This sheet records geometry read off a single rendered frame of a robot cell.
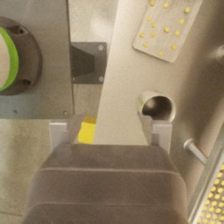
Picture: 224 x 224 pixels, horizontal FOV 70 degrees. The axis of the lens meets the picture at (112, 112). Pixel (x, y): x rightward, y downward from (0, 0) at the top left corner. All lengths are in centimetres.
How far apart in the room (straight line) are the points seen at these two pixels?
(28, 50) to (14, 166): 152
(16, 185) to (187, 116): 169
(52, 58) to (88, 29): 95
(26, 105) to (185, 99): 41
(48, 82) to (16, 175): 153
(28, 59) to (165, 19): 34
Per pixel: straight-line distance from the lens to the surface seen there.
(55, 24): 37
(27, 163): 172
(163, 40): 48
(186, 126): 53
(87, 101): 131
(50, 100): 37
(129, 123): 49
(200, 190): 46
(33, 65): 35
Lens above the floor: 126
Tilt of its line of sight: 74 degrees down
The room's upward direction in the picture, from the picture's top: 174 degrees counter-clockwise
